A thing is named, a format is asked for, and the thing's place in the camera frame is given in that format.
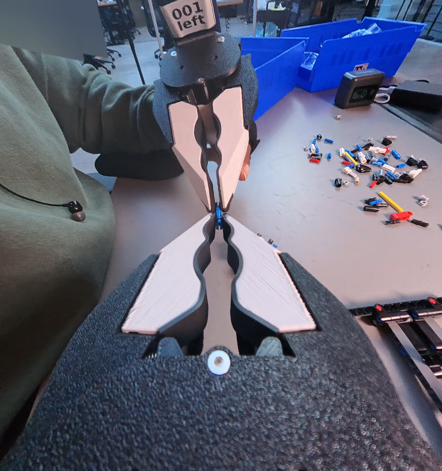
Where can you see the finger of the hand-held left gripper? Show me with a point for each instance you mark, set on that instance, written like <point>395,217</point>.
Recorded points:
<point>184,140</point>
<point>233,132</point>

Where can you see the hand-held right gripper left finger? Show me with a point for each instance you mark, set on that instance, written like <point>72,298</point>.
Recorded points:
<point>166,287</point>

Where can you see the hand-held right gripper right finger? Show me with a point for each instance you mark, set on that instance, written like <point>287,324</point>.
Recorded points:
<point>272,287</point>

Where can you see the blue toy brick pin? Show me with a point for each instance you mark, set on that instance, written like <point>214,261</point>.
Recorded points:
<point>218,217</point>

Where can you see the black toy vehicle chassis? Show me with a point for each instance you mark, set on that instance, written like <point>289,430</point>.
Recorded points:
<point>420,338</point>

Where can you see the person's left forearm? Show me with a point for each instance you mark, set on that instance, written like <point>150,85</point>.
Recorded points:
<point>96,103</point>

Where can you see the grey desk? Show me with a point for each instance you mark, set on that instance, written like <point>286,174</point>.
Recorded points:
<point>317,243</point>

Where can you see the person's left hand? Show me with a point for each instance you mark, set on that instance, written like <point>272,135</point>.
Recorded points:
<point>244,168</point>

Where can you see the person's green sweater torso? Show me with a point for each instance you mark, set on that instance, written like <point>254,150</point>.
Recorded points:
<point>37,280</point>

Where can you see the small black electronic device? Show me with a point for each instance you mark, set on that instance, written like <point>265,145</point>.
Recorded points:
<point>359,88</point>

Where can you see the pile of small toy brick parts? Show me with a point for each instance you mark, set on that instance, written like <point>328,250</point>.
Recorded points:
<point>375,169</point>

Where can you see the black power adapter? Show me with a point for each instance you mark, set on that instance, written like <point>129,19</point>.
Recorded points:
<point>423,94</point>

